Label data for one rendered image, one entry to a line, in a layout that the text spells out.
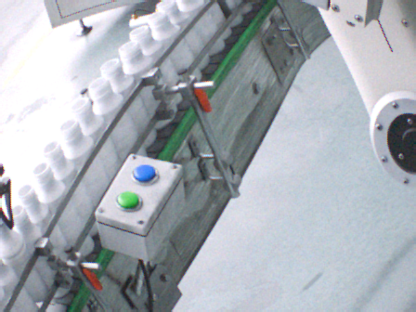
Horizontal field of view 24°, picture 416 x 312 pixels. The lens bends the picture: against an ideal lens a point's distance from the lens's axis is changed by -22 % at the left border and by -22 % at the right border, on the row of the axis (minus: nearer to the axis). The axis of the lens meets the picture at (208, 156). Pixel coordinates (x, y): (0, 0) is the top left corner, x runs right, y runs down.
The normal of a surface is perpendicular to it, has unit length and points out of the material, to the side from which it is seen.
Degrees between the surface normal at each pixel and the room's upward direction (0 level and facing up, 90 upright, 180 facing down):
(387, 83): 101
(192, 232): 90
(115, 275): 90
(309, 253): 0
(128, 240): 90
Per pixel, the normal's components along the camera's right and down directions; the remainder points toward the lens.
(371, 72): -0.29, 0.73
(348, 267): -0.35, -0.80
